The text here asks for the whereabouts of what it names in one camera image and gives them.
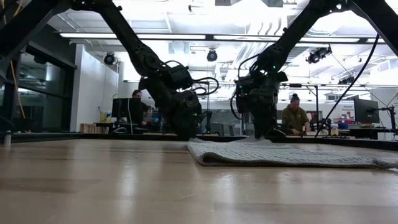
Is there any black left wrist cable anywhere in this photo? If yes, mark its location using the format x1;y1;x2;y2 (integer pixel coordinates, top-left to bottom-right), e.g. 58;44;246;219
192;76;220;96

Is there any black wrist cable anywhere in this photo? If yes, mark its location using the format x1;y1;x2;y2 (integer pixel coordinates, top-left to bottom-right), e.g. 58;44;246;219
192;76;220;96
229;52;262;121

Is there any person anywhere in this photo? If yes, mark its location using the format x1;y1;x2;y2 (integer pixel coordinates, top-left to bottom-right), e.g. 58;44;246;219
131;89;154;127
281;93;312;136

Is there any stack of wooden blocks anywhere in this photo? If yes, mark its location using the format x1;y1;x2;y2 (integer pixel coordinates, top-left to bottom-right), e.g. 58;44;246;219
79;123;109;134

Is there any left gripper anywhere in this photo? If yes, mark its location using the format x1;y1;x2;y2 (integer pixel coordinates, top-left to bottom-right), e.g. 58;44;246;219
139;73;203;141

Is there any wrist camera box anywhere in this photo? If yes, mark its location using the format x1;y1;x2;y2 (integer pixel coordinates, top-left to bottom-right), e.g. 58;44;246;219
235;77;259;114
169;65;194;90

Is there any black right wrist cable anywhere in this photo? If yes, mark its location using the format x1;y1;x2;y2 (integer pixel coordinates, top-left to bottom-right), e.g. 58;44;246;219
229;52;262;121

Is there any grey microfiber towel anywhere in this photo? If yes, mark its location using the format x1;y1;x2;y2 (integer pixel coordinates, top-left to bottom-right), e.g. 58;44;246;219
187;136;398;170

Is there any black metal table frame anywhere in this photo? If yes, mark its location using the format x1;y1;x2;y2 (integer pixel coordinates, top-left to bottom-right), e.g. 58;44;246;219
0;132;398;152

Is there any white wall sign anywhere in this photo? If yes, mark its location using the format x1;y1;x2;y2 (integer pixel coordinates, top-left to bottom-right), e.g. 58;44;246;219
341;103;356;124

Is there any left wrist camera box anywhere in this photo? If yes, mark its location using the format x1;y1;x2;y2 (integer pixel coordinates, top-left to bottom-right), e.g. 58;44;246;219
169;65;194;90

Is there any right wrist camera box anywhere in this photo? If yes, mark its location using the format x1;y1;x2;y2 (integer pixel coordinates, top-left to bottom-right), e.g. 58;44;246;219
235;77;259;114

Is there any background workstation frame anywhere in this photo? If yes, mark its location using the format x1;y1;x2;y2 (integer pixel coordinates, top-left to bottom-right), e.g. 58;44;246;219
279;82;398;135

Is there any dark background desk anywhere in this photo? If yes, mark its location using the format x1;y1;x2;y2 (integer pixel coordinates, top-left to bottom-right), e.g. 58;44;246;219
348;127;398;140

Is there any black monitor on arm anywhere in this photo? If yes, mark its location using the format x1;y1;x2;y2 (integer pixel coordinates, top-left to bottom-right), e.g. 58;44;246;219
353;97;381;124

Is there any yellow hanging cord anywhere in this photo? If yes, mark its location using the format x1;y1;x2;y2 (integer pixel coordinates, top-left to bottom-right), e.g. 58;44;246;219
9;60;26;119

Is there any black computer monitor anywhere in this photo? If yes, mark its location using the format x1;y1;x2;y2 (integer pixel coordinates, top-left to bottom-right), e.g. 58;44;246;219
111;97;142;125

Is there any silver frame foot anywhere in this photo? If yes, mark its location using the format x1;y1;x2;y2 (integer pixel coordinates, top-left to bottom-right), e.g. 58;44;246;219
2;131;12;149

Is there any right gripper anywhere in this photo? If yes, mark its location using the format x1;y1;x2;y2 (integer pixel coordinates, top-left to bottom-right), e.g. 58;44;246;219
252;72;289;139

